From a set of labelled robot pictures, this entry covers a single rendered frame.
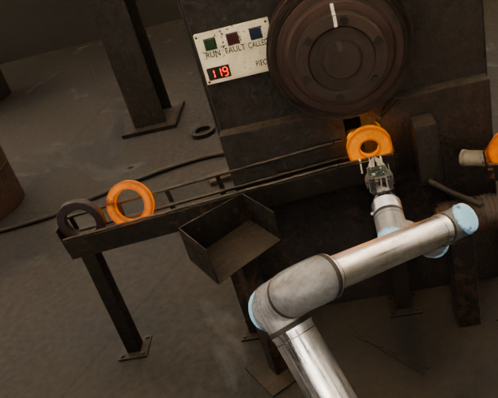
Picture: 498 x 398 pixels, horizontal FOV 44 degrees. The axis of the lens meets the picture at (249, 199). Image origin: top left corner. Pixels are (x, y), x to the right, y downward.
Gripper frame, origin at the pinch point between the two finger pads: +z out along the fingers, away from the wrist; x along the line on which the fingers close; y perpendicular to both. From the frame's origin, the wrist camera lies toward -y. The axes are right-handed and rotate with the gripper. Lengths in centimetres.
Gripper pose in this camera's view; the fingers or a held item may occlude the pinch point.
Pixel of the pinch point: (375, 161)
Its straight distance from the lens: 209.4
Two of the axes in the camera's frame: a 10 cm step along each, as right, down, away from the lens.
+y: -2.5, -6.3, -7.3
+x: -9.7, 1.9, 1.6
